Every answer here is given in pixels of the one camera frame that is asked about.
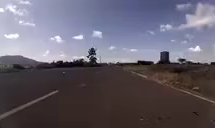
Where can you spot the row of dark bushes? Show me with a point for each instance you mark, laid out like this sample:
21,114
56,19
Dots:
58,64

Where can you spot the low dark building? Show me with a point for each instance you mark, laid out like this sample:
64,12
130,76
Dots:
145,62

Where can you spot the small tree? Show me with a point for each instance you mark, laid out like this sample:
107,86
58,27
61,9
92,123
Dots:
181,60

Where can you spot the tall dark building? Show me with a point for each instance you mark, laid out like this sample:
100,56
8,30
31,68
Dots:
164,57

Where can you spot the tall tree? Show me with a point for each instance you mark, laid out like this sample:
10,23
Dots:
92,55

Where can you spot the distant hill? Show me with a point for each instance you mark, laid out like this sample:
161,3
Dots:
15,60

